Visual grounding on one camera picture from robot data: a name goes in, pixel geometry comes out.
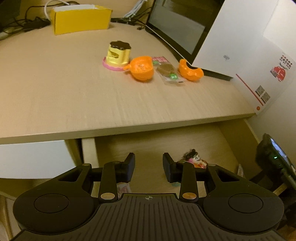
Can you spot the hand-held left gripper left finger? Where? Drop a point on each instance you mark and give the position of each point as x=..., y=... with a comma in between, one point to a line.
x=129, y=168

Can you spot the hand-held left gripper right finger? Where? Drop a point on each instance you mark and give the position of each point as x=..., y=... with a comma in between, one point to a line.
x=168, y=168

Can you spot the pink printed packet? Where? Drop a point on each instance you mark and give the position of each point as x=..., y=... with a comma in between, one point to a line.
x=122, y=188

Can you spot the small doll figure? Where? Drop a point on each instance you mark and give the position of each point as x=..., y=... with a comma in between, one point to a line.
x=196, y=158

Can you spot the wide white drawer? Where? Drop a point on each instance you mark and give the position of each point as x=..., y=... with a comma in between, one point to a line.
x=150, y=143

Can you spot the clear brown snack packet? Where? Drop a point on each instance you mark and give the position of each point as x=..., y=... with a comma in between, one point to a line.
x=166, y=69

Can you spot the yellow pudding toy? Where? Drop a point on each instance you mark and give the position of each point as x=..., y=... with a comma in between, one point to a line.
x=118, y=55

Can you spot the small pale packet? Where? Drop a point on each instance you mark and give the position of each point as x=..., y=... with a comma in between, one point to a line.
x=241, y=171

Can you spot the white printed leaflet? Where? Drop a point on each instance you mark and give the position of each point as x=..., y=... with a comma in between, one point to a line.
x=266, y=76

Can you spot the narrow white drawer front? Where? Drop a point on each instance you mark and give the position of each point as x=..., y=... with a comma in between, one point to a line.
x=34, y=160

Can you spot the white computer case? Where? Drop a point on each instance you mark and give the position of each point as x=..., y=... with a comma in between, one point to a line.
x=231, y=41

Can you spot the yellow cardboard box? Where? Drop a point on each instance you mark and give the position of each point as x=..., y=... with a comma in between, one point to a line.
x=78, y=20

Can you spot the black computer monitor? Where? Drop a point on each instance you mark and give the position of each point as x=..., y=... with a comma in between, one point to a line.
x=7, y=9

